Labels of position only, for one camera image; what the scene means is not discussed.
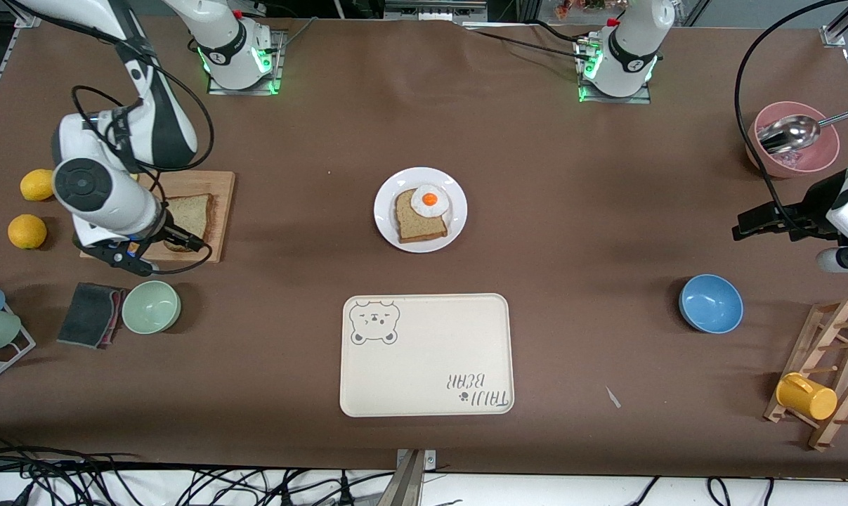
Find brown bread slice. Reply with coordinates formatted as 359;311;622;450
394;187;449;245
162;194;215;253

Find white round plate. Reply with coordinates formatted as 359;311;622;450
374;167;468;254

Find pink bowl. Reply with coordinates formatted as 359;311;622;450
745;101;840;178

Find bamboo cutting board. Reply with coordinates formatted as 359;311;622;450
79;169;236;264

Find pale green bowl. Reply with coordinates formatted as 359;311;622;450
122;280;182;335

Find metal scoop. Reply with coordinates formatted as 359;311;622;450
759;107;848;155

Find blue bowl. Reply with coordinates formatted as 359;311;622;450
679;274;744;335

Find pink cloth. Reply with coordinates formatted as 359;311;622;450
104;287;126;346

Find wooden mug rack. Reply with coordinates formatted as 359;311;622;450
764;297;848;452

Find brown table cover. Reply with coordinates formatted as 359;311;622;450
0;13;848;479

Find grey folded cloth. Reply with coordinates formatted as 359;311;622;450
57;283;119;349

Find yellow lemon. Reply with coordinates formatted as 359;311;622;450
20;169;55;202
8;214;48;250

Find yellow mug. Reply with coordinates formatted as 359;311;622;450
776;372;838;421

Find aluminium profile bar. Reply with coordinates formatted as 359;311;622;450
821;0;848;48

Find toy fried egg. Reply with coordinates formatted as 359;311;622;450
410;184;452;219

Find cream bear print tray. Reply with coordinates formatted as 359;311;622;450
339;293;515;418

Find colourful toy pile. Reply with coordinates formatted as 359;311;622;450
554;0;608;18

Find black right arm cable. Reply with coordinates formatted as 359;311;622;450
71;67;215;275

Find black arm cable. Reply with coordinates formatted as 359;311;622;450
71;67;215;275
735;0;832;229

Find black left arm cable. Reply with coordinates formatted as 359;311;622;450
735;0;832;229

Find white wire rack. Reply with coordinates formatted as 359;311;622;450
0;276;37;389

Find thin black cable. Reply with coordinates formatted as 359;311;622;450
462;23;593;60

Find black cable tangle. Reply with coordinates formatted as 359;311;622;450
0;432;396;506

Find metal camera pole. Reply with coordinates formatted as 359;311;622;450
377;448;438;506

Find metal frame equipment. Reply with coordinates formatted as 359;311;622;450
384;0;489;23

